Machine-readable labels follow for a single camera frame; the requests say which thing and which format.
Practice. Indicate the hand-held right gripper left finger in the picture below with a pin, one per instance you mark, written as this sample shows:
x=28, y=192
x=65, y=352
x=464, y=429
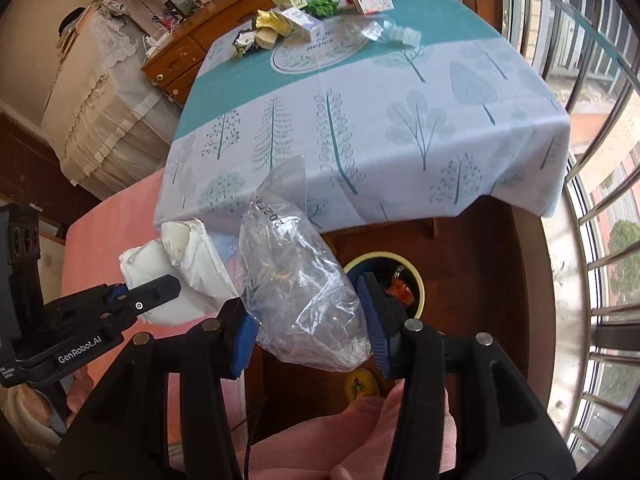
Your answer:
x=242, y=347

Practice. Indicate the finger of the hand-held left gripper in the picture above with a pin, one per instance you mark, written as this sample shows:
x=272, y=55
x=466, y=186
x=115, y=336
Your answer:
x=152, y=296

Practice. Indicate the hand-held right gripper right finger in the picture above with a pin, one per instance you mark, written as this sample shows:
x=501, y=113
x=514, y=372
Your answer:
x=380, y=332

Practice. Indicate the white paper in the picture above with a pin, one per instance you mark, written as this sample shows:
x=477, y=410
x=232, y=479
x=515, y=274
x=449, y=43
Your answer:
x=200, y=260

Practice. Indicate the yellow round trash bin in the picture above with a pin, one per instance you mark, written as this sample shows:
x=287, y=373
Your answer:
x=380, y=259

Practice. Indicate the clear plastic bag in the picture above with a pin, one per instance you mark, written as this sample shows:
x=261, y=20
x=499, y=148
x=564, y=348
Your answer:
x=300, y=285

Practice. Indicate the tan paper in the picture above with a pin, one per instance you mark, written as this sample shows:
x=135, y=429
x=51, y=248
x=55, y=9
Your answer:
x=266, y=38

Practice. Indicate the orange snack wrapper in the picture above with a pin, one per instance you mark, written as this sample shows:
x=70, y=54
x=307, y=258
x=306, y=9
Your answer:
x=401, y=294

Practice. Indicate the pink chair cushion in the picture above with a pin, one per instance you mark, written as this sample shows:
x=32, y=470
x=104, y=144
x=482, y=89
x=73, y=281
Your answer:
x=105, y=220

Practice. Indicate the pink clothing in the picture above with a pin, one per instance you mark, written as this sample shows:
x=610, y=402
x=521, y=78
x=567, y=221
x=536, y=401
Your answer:
x=350, y=435

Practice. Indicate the dark wooden door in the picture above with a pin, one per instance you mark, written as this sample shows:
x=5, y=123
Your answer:
x=25, y=170

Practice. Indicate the cream lace furniture cover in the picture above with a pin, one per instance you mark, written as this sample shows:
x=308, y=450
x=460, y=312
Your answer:
x=100, y=110

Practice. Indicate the tree printed tablecloth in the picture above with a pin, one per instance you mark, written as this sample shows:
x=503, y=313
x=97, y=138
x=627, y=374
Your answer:
x=400, y=110

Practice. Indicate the white power strip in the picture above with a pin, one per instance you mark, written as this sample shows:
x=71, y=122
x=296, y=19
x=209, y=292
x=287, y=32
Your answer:
x=156, y=40

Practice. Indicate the wooden desk with drawers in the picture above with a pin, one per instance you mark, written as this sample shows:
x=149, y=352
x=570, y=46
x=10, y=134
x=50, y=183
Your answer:
x=200, y=30

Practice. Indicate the black packet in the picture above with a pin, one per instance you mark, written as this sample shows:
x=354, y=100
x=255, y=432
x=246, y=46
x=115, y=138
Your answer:
x=243, y=41

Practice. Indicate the crumpled yellow paper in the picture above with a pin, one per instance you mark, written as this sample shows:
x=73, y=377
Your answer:
x=272, y=22

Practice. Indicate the clear plastic wrapper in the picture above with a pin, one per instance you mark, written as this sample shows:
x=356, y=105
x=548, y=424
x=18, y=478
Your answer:
x=387, y=31

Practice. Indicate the white cardboard box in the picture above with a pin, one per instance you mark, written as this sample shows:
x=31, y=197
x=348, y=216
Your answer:
x=307, y=24

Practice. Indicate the green leafy scrap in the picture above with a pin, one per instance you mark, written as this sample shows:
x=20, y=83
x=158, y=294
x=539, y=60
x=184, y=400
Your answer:
x=322, y=6

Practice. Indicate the metal window grille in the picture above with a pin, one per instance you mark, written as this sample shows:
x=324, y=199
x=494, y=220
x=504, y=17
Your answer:
x=590, y=35

